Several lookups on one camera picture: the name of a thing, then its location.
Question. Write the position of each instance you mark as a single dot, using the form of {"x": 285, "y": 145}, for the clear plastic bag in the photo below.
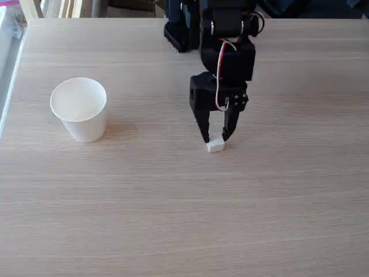
{"x": 10, "y": 20}

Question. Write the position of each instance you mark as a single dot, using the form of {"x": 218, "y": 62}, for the small white block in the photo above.
{"x": 215, "y": 146}

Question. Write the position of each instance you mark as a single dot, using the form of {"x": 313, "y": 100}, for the dark fabric object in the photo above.
{"x": 311, "y": 8}

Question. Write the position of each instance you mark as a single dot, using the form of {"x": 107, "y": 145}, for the brown cardboard box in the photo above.
{"x": 129, "y": 10}

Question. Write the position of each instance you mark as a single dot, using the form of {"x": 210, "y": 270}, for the white paper cup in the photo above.
{"x": 83, "y": 127}

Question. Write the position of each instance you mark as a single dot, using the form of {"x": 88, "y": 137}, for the light wooden slatted frame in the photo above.
{"x": 57, "y": 8}

